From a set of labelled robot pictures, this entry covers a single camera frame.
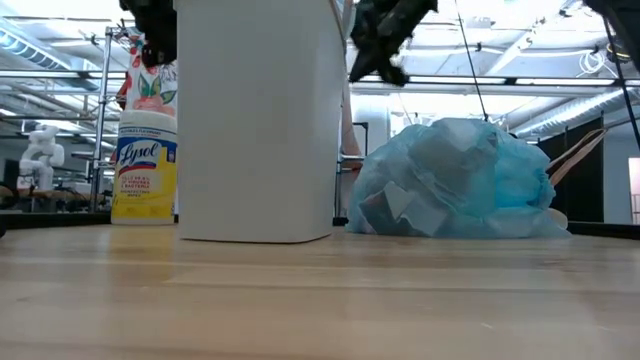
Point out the black partition panel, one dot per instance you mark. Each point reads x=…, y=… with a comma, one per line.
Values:
x=580, y=185

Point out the Lysol wipes canister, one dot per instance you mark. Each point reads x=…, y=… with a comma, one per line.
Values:
x=145, y=170

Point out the blue trash bag liner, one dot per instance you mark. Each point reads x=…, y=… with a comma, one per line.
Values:
x=450, y=185

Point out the pinkish hanging cloth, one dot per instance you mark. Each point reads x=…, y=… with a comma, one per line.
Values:
x=348, y=125

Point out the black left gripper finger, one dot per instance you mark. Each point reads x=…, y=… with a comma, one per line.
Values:
x=155, y=55

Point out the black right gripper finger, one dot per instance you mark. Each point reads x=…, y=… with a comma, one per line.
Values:
x=364, y=65
x=395, y=72

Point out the white plastic trash bin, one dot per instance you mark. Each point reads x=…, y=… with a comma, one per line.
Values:
x=260, y=125

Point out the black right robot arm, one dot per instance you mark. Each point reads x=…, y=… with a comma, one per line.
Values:
x=617, y=20

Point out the black aluminium table frame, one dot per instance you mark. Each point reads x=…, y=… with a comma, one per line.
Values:
x=55, y=220

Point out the floral print curtain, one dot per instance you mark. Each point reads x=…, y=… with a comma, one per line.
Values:
x=152, y=85

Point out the white humanoid figure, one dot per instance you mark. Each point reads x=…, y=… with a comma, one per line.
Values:
x=42, y=160

